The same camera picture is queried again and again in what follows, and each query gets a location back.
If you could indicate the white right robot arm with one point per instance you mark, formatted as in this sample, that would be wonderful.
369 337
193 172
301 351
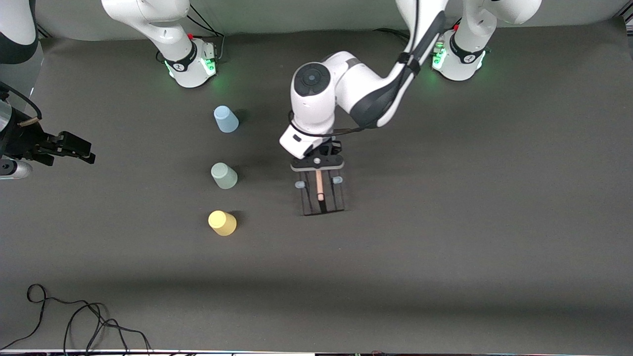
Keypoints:
148 20

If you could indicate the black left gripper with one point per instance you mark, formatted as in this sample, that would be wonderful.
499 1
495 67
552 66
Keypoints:
337 150

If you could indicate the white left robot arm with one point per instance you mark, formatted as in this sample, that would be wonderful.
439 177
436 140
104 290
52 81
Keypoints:
366 94

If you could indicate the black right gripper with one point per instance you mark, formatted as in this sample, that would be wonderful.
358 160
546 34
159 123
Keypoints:
21 140

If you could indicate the light blue plastic cup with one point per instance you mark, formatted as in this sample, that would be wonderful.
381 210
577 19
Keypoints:
226 120

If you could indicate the pale green plastic cup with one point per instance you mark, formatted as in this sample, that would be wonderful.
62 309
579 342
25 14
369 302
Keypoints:
224 176

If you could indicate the yellow plastic cup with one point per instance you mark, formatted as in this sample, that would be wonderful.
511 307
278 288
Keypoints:
222 223

